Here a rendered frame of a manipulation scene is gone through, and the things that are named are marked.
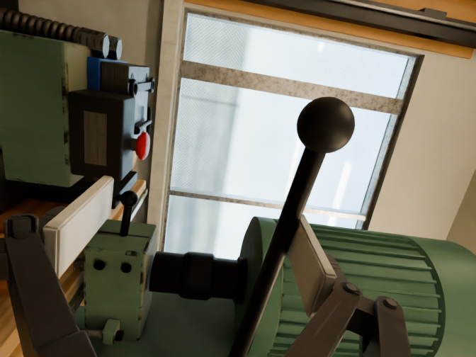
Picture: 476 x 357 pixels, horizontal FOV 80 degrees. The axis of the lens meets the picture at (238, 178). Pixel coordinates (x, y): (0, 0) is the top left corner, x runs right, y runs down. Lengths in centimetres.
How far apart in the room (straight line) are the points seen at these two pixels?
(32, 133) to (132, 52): 138
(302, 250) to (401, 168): 181
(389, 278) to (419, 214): 179
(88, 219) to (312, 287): 13
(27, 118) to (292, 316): 33
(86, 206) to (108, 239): 21
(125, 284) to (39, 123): 20
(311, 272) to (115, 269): 26
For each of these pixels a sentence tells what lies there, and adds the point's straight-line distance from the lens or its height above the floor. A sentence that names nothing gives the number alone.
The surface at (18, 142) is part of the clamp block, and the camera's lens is 34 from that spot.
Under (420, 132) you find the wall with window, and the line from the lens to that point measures 199.
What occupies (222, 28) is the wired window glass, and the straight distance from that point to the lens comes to 170.
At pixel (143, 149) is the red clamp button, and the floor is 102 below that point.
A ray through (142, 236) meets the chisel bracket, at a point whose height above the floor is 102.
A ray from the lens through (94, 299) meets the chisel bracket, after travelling 41.
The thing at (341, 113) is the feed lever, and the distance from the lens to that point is 18.
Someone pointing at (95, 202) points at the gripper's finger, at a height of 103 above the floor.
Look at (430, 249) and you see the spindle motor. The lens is 46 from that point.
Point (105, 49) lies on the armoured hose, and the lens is 35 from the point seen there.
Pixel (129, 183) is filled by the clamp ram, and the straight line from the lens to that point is 39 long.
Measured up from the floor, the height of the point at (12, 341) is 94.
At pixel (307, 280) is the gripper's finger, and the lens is 18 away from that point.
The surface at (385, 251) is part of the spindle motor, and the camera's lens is 42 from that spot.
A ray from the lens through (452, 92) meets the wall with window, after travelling 206.
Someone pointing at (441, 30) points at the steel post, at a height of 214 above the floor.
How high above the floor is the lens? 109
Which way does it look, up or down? 6 degrees up
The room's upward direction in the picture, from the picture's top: 98 degrees clockwise
